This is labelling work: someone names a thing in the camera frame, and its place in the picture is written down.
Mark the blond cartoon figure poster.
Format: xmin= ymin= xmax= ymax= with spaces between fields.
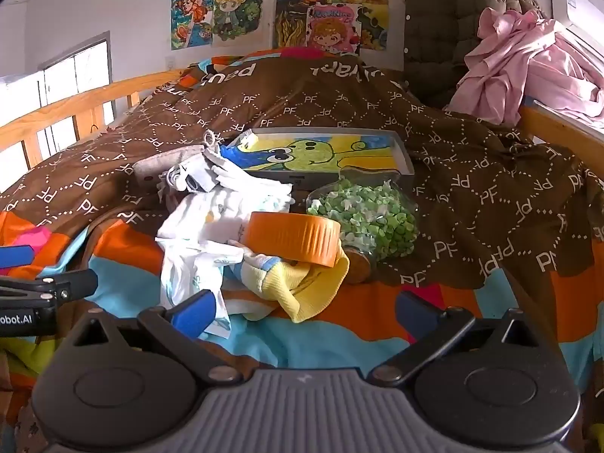
xmin=212 ymin=0 xmax=263 ymax=44

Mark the yellow cloth with blue trim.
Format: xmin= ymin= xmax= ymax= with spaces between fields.
xmin=240 ymin=249 xmax=351 ymax=324

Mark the white knitted cloth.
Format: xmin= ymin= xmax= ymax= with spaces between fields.
xmin=208 ymin=160 xmax=294 ymax=214

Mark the white grey cloth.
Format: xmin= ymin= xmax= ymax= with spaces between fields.
xmin=160 ymin=151 xmax=228 ymax=195

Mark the pink cloth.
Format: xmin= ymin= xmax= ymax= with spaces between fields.
xmin=447 ymin=8 xmax=604 ymax=129

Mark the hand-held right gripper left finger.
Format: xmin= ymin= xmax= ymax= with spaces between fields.
xmin=61 ymin=289 xmax=245 ymax=385

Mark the brown printed striped blanket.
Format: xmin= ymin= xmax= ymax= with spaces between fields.
xmin=0 ymin=49 xmax=604 ymax=453

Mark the yellow landscape painting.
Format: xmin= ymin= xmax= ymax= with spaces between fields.
xmin=332 ymin=0 xmax=391 ymax=52

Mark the wooden bed frame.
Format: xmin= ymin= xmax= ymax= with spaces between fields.
xmin=0 ymin=68 xmax=190 ymax=171

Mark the pink cartoon girl poster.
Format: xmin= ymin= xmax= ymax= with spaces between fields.
xmin=307 ymin=3 xmax=362 ymax=55

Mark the grey tray with cartoon picture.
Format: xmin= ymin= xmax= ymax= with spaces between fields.
xmin=226 ymin=127 xmax=416 ymax=190

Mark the glass bottle of green stars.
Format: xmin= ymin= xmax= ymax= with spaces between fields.
xmin=306 ymin=170 xmax=421 ymax=285

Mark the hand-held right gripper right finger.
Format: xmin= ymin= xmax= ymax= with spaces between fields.
xmin=365 ymin=290 xmax=544 ymax=385

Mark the grey sock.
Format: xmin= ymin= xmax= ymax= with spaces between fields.
xmin=132 ymin=144 xmax=213 ymax=194

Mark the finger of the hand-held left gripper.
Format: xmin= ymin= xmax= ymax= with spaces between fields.
xmin=0 ymin=244 xmax=35 ymax=270
xmin=0 ymin=269 xmax=99 ymax=308

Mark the orange haired girl poster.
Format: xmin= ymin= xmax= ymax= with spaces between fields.
xmin=171 ymin=0 xmax=216 ymax=51

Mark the olive quilted jacket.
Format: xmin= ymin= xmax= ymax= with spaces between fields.
xmin=403 ymin=0 xmax=543 ymax=110

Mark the window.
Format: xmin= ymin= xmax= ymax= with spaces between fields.
xmin=39 ymin=32 xmax=114 ymax=154

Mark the white air conditioner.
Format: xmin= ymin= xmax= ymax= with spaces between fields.
xmin=551 ymin=0 xmax=604 ymax=60

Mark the wooden bed side board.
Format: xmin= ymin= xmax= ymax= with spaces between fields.
xmin=519 ymin=104 xmax=604 ymax=185

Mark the white printed baby cloth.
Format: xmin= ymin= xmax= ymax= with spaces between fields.
xmin=156 ymin=184 xmax=293 ymax=341

